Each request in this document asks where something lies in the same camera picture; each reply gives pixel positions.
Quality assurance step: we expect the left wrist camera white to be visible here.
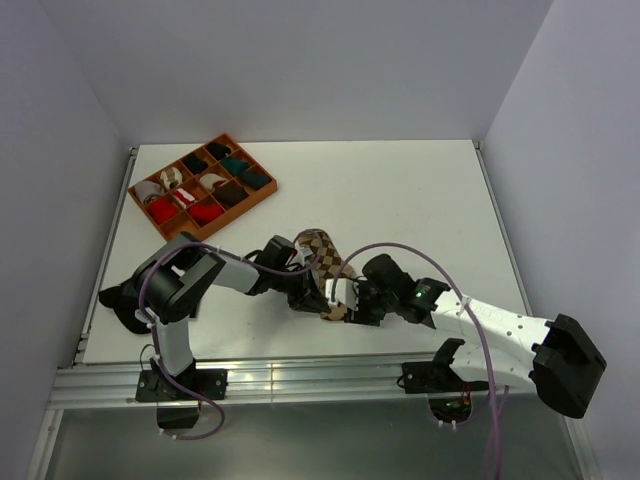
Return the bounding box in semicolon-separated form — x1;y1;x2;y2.
289;244;314;265

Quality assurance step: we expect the black rolled sock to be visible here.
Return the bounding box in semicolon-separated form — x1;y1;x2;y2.
205;142;232;160
181;153;209;175

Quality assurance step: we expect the black blue patterned sock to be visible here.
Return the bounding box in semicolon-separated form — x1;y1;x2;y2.
97;279;201;337

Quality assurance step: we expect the beige argyle sock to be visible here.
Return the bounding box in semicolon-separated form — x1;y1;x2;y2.
294;229;356;322

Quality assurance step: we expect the red white striped sock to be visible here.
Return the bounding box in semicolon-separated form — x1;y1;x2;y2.
172;188;198;209

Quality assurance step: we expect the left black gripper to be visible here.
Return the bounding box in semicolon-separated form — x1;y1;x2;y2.
271;265;329;316

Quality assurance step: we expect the dark green rolled sock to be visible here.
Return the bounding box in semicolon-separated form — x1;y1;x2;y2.
241;170;272;190

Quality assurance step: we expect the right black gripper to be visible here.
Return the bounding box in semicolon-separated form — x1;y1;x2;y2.
344;277;398;327

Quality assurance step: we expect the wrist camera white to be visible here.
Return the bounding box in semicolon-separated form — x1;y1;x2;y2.
325;278;358;311
289;244;314;265

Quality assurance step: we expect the beige brown rolled sock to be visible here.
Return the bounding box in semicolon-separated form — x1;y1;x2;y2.
159;167;184;190

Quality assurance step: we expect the teal rolled sock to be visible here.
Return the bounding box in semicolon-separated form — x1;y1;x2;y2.
219;156;250;177

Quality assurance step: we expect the white red rolled sock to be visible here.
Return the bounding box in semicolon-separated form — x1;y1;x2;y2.
199;173;228;192

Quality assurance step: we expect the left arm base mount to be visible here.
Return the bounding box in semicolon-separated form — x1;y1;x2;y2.
134;364;228;440

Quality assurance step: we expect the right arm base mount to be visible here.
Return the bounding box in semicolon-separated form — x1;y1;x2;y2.
396;361;489;425

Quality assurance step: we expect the orange divided sock tray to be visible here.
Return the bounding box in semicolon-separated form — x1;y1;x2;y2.
128;133;278;241

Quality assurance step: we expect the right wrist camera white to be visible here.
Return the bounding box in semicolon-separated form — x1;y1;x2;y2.
325;278;358;311

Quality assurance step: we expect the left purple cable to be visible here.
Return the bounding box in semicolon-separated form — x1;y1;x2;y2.
137;238;326;442

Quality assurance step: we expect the black rolled sock middle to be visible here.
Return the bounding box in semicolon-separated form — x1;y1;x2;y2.
181;153;209;175

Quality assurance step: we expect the aluminium rail frame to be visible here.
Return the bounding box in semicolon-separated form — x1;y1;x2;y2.
24;142;601;480

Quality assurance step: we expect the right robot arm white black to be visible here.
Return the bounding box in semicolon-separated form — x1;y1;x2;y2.
325;254;607;419

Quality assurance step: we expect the black rolled sock far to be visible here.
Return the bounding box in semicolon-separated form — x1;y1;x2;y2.
205;142;232;160

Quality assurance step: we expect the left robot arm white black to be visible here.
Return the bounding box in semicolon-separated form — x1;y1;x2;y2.
132;232;330;399

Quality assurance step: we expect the grey rolled sock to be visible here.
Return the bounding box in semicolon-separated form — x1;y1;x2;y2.
134;180;165;205

